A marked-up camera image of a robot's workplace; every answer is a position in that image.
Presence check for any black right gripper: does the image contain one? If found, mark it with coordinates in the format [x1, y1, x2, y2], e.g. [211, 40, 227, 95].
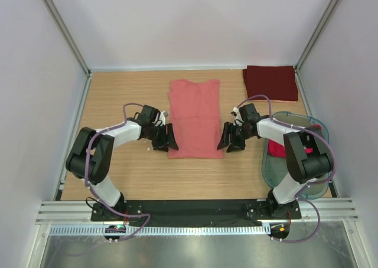
[217, 122, 253, 153]

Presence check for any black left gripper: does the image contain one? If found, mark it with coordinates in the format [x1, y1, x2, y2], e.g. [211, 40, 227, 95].
[148, 123, 178, 152]

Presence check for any salmon pink t shirt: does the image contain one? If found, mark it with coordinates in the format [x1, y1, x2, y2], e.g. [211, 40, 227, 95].
[168, 79, 224, 159]

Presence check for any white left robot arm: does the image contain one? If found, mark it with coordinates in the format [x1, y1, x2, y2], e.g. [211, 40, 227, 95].
[66, 103, 179, 221]

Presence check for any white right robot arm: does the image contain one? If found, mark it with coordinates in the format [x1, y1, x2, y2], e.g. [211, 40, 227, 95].
[217, 103, 334, 218]

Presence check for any magenta crumpled t shirt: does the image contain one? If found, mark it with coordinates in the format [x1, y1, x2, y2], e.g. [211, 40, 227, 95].
[267, 125, 322, 158]

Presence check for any teal transparent plastic basket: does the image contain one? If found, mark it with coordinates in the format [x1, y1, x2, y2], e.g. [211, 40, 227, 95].
[262, 111, 334, 201]

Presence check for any folded dark red t shirt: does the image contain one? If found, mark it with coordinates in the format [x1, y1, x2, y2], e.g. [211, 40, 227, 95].
[242, 66, 299, 102]

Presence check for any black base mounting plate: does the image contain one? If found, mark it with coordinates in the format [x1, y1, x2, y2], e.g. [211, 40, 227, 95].
[90, 199, 302, 228]

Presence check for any white slotted cable duct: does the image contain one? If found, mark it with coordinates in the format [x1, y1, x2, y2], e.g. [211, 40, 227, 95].
[49, 223, 271, 237]

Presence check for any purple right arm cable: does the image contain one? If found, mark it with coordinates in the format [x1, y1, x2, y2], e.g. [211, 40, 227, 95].
[236, 94, 336, 244]

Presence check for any aluminium front frame rail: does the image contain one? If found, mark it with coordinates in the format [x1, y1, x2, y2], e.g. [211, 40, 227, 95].
[37, 198, 358, 227]

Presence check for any left aluminium corner post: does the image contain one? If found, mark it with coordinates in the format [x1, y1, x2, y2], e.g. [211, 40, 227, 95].
[42, 0, 91, 77]

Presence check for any aluminium corner post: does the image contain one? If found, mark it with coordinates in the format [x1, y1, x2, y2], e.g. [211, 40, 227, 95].
[295, 0, 341, 73]
[42, 0, 91, 77]

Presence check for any right aluminium corner post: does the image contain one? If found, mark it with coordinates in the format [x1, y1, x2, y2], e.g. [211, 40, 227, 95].
[295, 0, 341, 73]

